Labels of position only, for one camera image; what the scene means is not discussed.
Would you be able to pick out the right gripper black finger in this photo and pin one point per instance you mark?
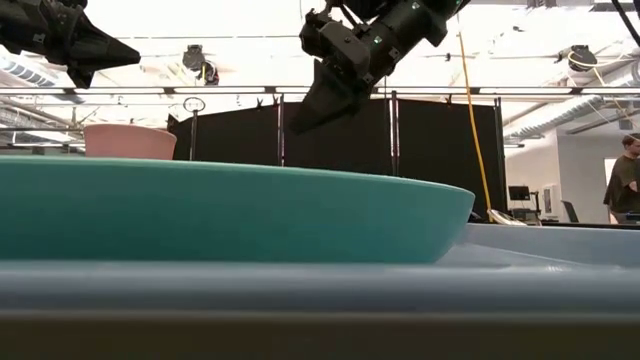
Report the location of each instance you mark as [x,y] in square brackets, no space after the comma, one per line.
[317,90]
[340,100]

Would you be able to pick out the black ceiling-hung device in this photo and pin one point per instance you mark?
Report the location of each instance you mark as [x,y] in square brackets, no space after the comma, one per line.
[580,57]
[197,60]

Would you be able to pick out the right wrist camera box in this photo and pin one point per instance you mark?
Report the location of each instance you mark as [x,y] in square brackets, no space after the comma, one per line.
[340,42]

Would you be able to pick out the black partition screen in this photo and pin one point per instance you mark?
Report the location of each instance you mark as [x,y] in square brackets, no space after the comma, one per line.
[440,160]

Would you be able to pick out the small background monitor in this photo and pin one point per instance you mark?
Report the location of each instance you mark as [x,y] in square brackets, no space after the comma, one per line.
[519,193]

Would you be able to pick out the person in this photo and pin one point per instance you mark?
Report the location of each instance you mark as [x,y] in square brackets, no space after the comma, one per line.
[622,185]

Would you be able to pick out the blue plastic tray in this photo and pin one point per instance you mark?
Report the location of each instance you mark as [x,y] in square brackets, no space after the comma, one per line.
[320,287]

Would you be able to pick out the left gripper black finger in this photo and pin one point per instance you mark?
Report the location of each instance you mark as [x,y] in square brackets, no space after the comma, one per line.
[95,40]
[100,60]

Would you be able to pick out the teal plastic plate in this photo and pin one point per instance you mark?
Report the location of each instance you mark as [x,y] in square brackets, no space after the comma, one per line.
[225,215]

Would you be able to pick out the pink plastic cup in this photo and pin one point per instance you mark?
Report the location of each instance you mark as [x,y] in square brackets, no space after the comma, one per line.
[130,142]

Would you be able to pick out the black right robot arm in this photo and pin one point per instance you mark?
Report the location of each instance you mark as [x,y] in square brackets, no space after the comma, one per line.
[450,6]

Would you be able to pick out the silver ventilation duct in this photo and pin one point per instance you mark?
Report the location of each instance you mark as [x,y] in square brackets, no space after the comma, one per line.
[565,117]

